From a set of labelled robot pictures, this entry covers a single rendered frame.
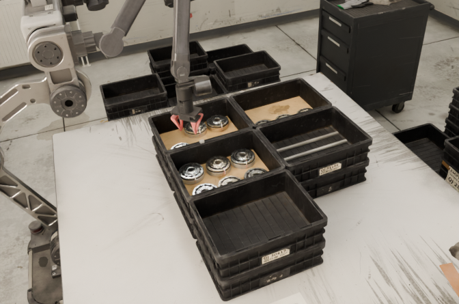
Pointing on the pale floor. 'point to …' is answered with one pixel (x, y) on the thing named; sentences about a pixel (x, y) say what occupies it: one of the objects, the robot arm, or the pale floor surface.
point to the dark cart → (372, 46)
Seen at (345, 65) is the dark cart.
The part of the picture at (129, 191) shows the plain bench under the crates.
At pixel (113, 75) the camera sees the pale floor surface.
